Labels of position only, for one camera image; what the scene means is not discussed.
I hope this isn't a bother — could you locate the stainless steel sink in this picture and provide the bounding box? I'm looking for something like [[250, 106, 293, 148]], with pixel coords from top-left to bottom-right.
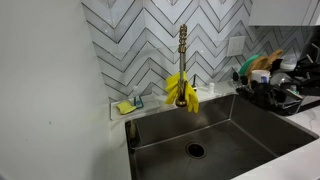
[[124, 93, 320, 180]]

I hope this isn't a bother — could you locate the round sink drain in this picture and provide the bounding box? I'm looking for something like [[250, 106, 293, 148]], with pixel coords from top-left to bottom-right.
[[185, 140, 208, 160]]

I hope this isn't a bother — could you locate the white baby bottle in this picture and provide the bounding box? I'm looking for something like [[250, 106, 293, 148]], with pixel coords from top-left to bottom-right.
[[279, 54, 298, 72]]

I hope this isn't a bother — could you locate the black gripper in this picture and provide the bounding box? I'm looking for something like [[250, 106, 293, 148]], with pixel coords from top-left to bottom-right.
[[281, 74, 320, 101]]

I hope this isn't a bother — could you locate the yellow sponge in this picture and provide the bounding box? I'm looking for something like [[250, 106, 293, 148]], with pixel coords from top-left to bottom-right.
[[115, 100, 138, 116]]

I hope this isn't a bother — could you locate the small brown brush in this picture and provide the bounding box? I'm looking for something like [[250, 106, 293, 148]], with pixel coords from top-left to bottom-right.
[[128, 119, 138, 140]]

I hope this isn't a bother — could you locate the gold spring faucet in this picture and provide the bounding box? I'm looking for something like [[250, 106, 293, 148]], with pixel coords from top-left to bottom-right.
[[174, 23, 189, 108]]

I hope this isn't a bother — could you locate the white mug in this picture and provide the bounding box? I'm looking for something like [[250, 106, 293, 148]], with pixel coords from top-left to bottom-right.
[[249, 68, 271, 84]]

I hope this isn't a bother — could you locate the white wall outlet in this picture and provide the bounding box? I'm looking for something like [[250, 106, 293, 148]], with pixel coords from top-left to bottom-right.
[[226, 35, 247, 58]]

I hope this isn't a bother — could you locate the clear blue soap bottle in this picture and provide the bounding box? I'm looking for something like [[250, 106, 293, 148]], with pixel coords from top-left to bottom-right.
[[131, 85, 145, 110]]

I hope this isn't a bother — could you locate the yellow rubber glove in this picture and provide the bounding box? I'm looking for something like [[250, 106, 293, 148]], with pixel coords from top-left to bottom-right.
[[164, 70, 183, 105], [184, 80, 200, 114]]

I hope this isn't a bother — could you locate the white wall cabinet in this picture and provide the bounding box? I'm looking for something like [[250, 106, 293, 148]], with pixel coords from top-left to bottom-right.
[[248, 0, 320, 28]]

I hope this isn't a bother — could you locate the round wooden plate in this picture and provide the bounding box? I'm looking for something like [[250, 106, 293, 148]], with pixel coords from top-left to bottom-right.
[[245, 55, 270, 73], [263, 48, 284, 68]]

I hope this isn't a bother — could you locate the black utensil holder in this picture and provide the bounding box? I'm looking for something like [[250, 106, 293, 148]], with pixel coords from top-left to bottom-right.
[[296, 56, 320, 76]]

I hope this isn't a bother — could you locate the small white bottle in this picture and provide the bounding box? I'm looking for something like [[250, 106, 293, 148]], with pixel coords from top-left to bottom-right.
[[207, 82, 216, 95]]

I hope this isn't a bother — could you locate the metal dish rack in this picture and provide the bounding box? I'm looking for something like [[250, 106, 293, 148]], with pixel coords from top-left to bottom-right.
[[233, 66, 320, 117]]

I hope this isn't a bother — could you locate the silver steel cup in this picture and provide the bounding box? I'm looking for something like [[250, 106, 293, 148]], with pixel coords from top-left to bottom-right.
[[269, 72, 288, 87]]

